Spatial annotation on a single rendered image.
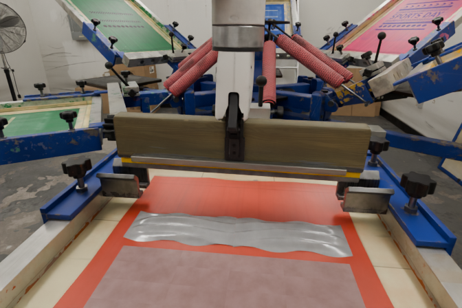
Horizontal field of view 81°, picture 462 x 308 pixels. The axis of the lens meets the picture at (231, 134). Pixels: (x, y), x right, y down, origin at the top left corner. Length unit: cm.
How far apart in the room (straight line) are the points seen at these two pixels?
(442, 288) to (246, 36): 39
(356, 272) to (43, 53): 579
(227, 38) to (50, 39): 549
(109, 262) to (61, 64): 540
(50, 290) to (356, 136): 47
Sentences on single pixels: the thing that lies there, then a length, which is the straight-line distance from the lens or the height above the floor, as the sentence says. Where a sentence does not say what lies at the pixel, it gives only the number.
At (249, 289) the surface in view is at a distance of 41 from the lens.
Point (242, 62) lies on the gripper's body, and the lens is 38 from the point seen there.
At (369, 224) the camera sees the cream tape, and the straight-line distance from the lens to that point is 55.
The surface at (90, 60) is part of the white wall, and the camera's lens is 545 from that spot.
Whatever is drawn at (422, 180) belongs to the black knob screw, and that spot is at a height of 106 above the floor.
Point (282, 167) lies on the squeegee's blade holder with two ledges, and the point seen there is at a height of 107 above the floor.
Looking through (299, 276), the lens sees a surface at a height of 96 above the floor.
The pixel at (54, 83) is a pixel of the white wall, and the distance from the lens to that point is 594.
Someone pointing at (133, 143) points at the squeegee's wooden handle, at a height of 109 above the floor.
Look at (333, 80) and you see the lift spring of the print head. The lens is 106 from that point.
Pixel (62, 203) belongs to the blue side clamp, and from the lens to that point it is 54.
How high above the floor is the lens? 127
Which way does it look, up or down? 21 degrees down
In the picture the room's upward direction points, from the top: straight up
